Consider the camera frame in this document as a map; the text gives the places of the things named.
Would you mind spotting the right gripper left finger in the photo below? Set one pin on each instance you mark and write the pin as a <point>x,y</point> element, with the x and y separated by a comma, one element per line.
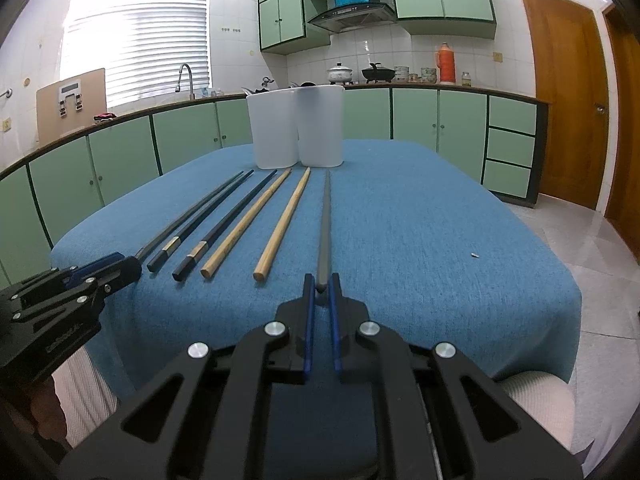
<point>292,364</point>

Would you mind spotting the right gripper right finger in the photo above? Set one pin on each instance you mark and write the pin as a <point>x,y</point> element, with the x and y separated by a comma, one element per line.
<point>350,358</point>

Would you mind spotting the grey metal chopstick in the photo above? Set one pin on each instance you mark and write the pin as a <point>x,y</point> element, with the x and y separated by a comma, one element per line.
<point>324,255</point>

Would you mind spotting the light wooden chopstick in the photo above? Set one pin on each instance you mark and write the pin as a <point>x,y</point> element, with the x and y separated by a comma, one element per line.
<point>265,261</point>
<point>214,262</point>

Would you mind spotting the black chopstick gold band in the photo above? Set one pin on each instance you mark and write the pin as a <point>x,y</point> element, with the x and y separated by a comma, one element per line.
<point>194,256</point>
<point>176,238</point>

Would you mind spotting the green lower kitchen cabinets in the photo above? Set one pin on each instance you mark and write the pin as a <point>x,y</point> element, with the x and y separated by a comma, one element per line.
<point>496,138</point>

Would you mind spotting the person's left hand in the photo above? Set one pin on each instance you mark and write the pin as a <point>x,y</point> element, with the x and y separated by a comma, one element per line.
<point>48,418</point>

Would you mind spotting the dark grey chopstick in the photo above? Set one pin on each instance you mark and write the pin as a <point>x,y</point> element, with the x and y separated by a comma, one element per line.
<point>145,250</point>

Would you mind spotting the cardboard box with label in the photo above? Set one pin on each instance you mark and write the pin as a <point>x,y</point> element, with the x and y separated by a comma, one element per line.
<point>69,105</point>

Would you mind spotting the white plastic cup left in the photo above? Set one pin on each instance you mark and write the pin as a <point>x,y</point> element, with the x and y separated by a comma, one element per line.
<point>273,127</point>

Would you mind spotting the white plastic cup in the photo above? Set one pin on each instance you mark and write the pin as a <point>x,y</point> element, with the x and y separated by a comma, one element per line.
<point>319,122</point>
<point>273,127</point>

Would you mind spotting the white plastic cup right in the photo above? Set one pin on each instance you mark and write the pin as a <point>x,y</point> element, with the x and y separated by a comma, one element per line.
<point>319,122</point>

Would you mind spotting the white ceramic pot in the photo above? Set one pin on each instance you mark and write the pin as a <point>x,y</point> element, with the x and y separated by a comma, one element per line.
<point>339,74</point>

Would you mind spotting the black wok with lid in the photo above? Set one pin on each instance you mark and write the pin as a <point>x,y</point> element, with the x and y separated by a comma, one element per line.
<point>375,72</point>

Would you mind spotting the small glass jar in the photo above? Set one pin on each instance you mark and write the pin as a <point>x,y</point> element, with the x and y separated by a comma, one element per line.
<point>466,79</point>

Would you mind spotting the window blinds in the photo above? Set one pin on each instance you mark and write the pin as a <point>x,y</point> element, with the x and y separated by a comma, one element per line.
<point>146,47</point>

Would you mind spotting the brown wooden door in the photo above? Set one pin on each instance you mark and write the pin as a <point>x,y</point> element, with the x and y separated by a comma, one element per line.
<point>571,78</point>
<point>623,205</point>

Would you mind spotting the orange thermos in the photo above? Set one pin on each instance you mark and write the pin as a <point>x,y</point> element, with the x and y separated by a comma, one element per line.
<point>446,64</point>

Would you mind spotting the black range hood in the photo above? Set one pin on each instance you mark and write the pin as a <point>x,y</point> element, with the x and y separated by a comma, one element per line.
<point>354,16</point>

